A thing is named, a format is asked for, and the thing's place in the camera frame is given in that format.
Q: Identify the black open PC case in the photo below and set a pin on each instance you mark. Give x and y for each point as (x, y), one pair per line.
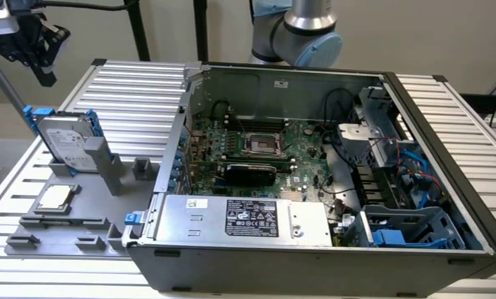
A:
(272, 268)

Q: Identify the black stand pole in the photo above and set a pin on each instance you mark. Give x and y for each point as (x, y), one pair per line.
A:
(139, 31)
(200, 31)

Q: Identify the black graphics card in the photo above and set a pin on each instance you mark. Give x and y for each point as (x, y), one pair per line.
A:
(251, 175)

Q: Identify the aluminium frame post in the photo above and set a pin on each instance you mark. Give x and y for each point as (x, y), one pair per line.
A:
(1, 81)

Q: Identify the grey parts rack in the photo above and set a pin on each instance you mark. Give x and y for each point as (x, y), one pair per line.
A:
(102, 199)

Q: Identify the CPU socket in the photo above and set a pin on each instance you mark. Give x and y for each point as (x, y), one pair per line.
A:
(259, 143)

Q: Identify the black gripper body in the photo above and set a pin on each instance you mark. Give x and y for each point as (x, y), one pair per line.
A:
(26, 40)

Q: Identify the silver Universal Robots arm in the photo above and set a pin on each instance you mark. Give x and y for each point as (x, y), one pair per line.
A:
(310, 18)

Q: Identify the blue grey disk bay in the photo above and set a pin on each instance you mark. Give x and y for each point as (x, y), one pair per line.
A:
(414, 224)

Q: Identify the silver CPU chip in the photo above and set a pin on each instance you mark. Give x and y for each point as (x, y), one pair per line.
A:
(55, 197)

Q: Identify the green motherboard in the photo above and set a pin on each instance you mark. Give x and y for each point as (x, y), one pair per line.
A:
(310, 174)

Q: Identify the silver power supply unit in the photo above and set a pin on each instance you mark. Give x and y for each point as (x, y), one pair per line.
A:
(214, 221)

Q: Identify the metal slat table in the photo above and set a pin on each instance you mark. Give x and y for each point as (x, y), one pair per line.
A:
(139, 90)

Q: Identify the hard disk in blue carrier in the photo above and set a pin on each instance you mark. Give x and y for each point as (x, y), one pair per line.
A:
(67, 140)

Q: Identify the blue case latch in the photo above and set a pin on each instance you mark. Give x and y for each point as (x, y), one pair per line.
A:
(133, 218)

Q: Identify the metal drive cage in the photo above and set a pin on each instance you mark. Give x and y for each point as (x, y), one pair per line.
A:
(372, 130)

